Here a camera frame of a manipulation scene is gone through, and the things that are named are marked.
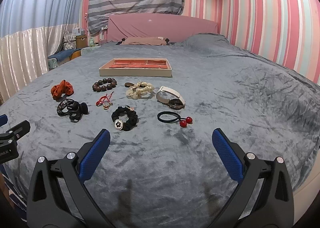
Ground orange fabric scrunchie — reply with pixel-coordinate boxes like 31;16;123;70
50;80;74;101

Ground black hair claw clip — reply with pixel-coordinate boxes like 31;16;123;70
67;101;88;122

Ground black scrunchie with flower charm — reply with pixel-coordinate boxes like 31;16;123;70
111;106;138;131

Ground brown wooden bead bracelet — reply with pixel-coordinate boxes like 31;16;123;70
92;77;118;93

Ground black hair tie red balls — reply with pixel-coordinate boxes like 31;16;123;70
157;111;193;128

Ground cream organza scrunchie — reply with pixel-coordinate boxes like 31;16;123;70
125;82;155;100

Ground beige jewelry tray brick lining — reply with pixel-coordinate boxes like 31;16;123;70
99;58;172;77

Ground cream satin curtain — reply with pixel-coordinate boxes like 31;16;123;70
0;23;78;101

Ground blue folded cloth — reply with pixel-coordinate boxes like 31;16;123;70
48;49;80;63

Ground patterned fabric bag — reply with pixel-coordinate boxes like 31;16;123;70
62;33;76;50

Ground brown storage box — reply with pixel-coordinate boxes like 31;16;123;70
76;35;88;49

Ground grey plush bed blanket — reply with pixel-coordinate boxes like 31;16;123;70
1;34;319;227

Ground tan pillow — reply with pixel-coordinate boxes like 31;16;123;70
117;37;170;45

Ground pink bed headboard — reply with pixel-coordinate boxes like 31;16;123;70
107;13;218;42

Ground red string charm bracelet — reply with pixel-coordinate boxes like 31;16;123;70
95;91;115;111

